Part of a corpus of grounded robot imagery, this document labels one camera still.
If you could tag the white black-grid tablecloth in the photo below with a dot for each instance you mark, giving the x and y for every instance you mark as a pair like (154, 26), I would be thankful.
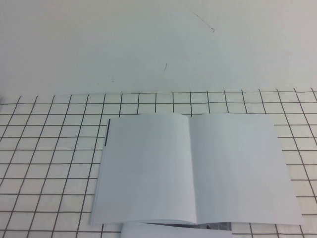
(37, 173)

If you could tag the white picture booklet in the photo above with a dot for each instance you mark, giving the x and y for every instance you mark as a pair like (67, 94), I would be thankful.
(173, 173)

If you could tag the white booklet under open booklet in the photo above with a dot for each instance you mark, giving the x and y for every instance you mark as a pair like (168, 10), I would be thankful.
(173, 233)

